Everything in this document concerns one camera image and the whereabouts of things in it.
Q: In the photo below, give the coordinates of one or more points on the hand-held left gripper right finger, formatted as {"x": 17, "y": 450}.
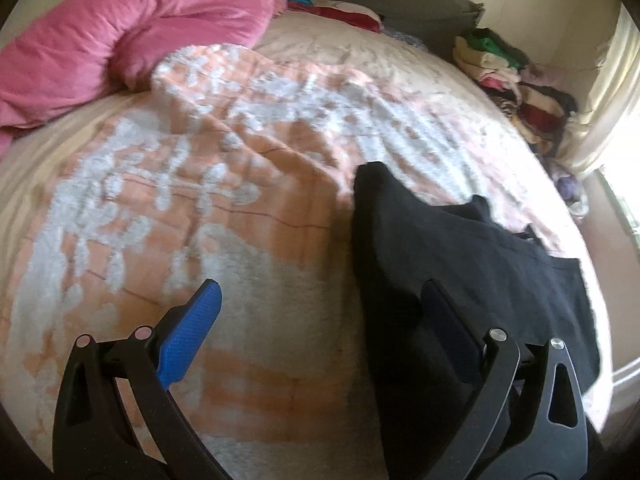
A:
{"x": 450, "y": 332}

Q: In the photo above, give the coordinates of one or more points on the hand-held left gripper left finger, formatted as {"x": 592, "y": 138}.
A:
{"x": 190, "y": 335}

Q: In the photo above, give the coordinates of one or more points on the black garment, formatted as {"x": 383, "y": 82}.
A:
{"x": 400, "y": 260}

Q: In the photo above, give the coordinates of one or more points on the clear plastic bag of clothes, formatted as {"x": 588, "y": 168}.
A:
{"x": 567, "y": 185}

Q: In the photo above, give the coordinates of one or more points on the stack of folded clothes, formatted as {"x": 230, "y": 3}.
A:
{"x": 500, "y": 70}

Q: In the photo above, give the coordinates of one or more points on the peach and white fluffy blanket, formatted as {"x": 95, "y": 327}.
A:
{"x": 225, "y": 160}

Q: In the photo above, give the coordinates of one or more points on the window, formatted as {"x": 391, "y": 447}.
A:
{"x": 622, "y": 205}

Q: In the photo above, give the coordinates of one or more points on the cream curtain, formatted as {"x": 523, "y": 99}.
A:
{"x": 610, "y": 90}

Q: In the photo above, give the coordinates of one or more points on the blue patterned cloth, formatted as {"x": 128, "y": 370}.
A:
{"x": 405, "y": 39}

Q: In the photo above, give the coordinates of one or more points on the cream bed sheet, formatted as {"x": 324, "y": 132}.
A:
{"x": 350, "y": 45}

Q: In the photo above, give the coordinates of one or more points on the pink quilt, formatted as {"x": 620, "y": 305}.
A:
{"x": 125, "y": 35}

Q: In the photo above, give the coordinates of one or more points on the grey headboard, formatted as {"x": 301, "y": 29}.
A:
{"x": 425, "y": 10}

